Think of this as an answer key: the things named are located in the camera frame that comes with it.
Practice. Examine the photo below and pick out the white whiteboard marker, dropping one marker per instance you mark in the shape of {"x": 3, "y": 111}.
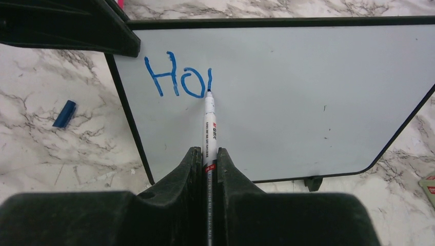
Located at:
{"x": 209, "y": 158}

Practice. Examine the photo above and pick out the blue marker cap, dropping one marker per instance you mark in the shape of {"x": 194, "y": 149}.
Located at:
{"x": 65, "y": 115}

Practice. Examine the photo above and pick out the white green eraser box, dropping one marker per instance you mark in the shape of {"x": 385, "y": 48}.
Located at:
{"x": 428, "y": 186}

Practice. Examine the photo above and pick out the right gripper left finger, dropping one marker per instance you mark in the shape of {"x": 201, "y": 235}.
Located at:
{"x": 167, "y": 213}

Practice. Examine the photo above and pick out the pink framed whiteboard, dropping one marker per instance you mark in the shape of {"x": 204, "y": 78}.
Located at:
{"x": 120, "y": 3}

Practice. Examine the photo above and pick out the black framed whiteboard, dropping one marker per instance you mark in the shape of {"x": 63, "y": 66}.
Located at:
{"x": 294, "y": 98}

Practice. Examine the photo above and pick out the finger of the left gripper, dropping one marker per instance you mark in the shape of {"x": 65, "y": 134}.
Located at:
{"x": 97, "y": 25}

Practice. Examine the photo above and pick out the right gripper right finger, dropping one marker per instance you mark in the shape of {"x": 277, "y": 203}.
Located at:
{"x": 251, "y": 216}

